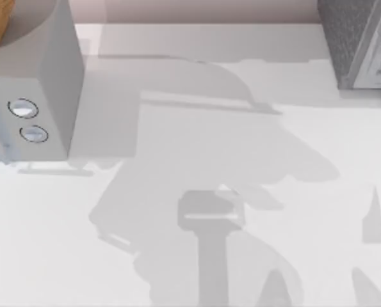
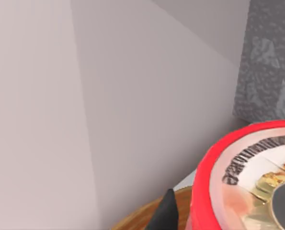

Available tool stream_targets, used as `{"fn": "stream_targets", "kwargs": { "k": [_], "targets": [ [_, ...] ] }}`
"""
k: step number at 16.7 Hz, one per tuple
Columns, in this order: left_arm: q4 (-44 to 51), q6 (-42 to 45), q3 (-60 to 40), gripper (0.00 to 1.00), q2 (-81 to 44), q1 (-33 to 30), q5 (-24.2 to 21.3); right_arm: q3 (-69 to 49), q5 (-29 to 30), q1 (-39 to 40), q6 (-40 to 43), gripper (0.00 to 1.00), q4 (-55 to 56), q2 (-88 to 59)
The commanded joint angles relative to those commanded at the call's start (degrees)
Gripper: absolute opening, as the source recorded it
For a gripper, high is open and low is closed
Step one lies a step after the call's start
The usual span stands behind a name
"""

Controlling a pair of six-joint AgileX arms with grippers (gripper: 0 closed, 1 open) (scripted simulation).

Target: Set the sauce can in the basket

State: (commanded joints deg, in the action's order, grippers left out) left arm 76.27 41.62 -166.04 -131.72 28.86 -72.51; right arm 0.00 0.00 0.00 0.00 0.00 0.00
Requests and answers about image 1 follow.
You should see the pale microwave oven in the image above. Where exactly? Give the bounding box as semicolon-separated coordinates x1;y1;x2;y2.
0;0;86;164

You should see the small microwave knob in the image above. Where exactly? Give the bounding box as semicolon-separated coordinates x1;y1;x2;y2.
19;125;49;144

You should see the large microwave knob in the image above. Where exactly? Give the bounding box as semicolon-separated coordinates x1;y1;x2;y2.
7;98;40;119

